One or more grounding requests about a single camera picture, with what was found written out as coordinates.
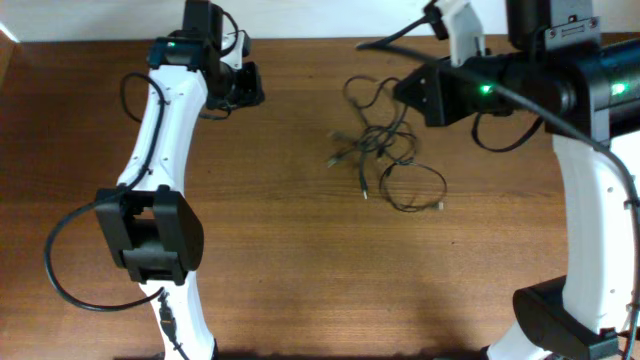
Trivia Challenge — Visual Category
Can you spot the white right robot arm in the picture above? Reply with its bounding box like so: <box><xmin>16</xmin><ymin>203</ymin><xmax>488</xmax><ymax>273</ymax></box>
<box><xmin>394</xmin><ymin>1</ymin><xmax>639</xmax><ymax>359</ymax></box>

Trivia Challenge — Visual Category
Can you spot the black cable bundle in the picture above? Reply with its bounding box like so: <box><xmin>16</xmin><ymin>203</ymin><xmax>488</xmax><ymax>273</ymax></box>
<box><xmin>325</xmin><ymin>74</ymin><xmax>449</xmax><ymax>214</ymax></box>

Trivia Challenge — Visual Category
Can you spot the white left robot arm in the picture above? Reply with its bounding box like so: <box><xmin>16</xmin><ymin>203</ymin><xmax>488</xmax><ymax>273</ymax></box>
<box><xmin>96</xmin><ymin>1</ymin><xmax>265</xmax><ymax>359</ymax></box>

